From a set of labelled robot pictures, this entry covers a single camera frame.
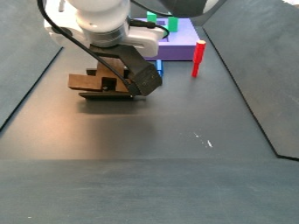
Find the brown T-shaped block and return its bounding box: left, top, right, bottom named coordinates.
left=68, top=63, right=128, bottom=93

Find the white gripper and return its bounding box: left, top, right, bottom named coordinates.
left=55, top=17, right=164, bottom=58

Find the red hexagonal peg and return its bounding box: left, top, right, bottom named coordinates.
left=191, top=40, right=206, bottom=78

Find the purple base block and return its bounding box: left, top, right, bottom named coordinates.
left=130, top=18, right=200, bottom=60

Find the black cable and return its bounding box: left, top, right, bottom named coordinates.
left=36, top=0, right=134, bottom=88

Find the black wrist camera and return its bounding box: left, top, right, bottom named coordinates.
left=90, top=45, right=163, bottom=96

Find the green U-shaped block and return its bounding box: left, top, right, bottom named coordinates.
left=146, top=11, right=179, bottom=32

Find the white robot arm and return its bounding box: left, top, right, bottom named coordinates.
left=42, top=0, right=164, bottom=57

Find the blue cylindrical peg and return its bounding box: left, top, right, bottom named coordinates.
left=155, top=59, right=164, bottom=77

